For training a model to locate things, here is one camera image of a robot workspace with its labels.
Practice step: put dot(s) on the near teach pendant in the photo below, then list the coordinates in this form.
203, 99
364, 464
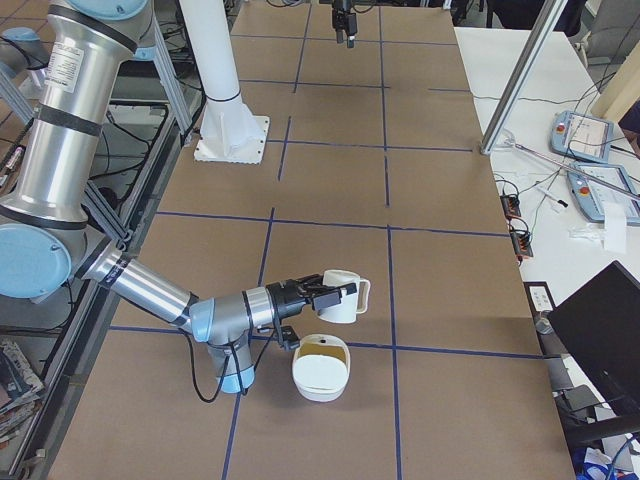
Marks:
593, 184

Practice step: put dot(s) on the white oval bowl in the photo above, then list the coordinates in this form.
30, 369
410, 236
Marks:
321, 367

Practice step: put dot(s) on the orange black circuit module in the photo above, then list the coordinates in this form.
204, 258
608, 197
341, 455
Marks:
511, 206

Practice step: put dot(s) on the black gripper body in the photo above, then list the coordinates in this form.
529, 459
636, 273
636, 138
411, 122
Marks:
341, 20
283, 300

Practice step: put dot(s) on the stack of books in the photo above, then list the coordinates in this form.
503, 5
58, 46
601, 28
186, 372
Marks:
21, 390

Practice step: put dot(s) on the aluminium table frame rail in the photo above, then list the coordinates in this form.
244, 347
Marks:
62, 332

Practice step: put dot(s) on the metal grabber stick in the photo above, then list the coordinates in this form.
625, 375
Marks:
509, 143

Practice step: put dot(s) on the white ribbed plastic mug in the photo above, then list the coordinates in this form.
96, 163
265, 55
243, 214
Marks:
352, 305

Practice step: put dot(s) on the aluminium frame post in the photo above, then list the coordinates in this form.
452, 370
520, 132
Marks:
542, 28

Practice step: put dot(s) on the black laptop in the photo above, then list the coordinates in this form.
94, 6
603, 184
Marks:
599, 327

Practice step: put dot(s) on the teach pendant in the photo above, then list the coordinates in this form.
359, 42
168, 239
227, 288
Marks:
581, 137
593, 184

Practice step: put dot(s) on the far teach pendant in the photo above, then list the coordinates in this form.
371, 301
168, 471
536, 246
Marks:
581, 137

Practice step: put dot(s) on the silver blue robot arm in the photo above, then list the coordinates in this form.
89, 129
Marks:
56, 225

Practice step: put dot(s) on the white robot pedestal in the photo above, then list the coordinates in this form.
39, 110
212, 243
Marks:
229, 131

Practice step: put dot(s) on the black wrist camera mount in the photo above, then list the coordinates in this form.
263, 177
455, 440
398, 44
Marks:
287, 338

